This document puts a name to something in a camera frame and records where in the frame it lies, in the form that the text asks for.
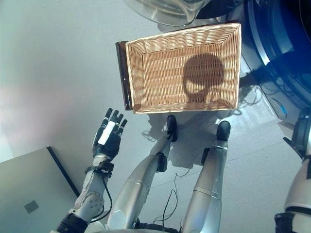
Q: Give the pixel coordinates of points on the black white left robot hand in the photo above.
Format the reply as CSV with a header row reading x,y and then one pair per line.
x,y
109,140

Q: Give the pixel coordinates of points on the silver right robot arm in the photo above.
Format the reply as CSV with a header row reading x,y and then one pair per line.
x,y
298,174

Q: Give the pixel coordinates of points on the grey front-load washing machine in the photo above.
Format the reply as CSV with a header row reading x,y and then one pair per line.
x,y
279,36

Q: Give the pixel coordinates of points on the silver left robot leg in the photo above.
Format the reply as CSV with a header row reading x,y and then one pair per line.
x,y
138,184

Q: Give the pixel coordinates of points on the silver robot leg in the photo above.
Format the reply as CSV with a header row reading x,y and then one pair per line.
x,y
209,187
138,184

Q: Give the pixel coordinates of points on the brown acrylic stand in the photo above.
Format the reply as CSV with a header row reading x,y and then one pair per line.
x,y
122,77

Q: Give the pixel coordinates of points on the silver robot torso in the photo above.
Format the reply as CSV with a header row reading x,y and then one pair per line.
x,y
145,228

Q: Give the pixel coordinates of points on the rectangular wicker laundry basket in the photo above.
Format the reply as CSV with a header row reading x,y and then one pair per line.
x,y
184,70

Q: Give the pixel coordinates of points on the silver right robot leg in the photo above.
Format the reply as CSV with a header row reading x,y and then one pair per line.
x,y
209,187

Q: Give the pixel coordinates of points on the round glass washer door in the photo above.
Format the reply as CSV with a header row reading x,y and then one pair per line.
x,y
165,9

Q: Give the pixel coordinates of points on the grey wall socket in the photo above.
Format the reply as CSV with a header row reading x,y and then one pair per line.
x,y
31,206

